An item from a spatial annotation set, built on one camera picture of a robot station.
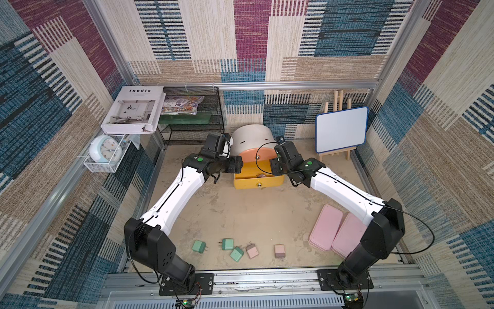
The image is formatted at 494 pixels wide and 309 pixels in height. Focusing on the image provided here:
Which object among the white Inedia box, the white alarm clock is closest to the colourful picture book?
the white Inedia box

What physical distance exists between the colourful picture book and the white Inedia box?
0.09 ft

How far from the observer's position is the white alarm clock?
2.07ft

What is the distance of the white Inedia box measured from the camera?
714mm

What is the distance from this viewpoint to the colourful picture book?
0.83 metres
